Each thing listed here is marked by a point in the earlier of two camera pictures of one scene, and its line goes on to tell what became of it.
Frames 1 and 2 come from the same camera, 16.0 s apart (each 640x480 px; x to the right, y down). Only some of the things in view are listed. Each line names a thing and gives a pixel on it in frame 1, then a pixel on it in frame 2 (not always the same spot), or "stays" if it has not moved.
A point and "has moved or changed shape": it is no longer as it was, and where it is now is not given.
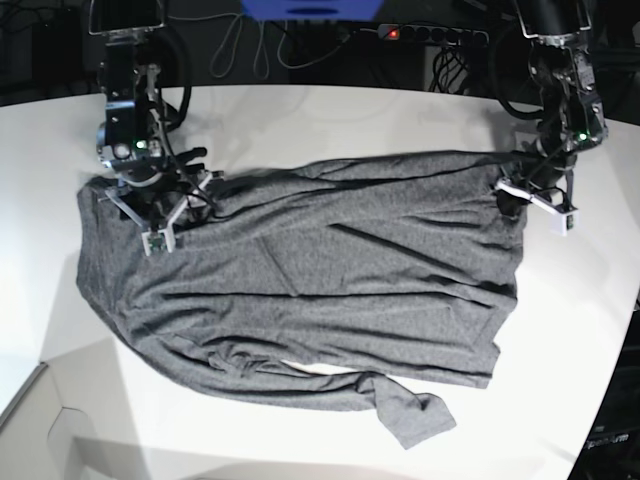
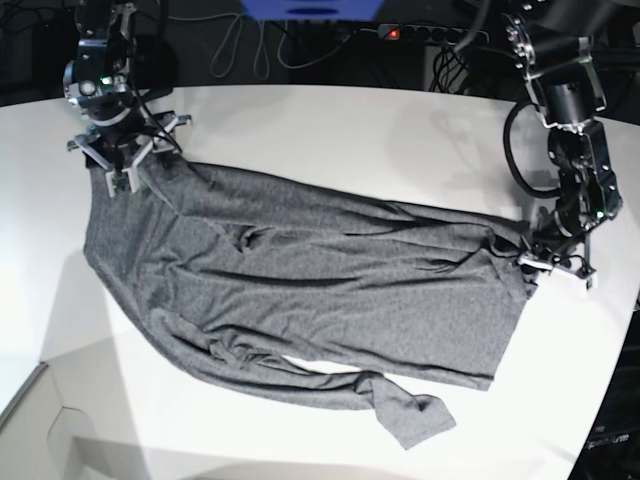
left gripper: (157, 208) -> (126, 152)
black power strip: (432, 33) stays
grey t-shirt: (290, 283) has moved or changed shape
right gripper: (550, 188) -> (571, 251)
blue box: (311, 10) stays
